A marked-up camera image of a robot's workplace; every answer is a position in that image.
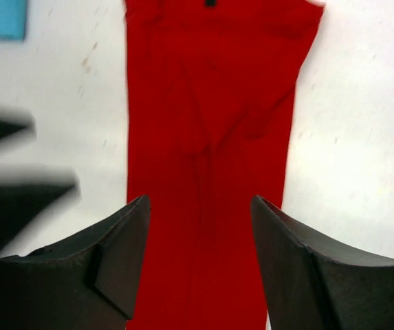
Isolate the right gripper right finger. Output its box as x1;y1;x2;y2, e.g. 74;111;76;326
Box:
250;196;394;330

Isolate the folded teal t shirt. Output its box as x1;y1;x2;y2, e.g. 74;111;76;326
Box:
0;0;28;41

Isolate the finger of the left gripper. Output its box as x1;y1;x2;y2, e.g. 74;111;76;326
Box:
0;171;78;251
0;106;36;152

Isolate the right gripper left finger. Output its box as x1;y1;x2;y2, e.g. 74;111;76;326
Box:
0;195;151;329

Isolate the red t shirt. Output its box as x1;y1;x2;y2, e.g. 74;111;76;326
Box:
125;0;325;329

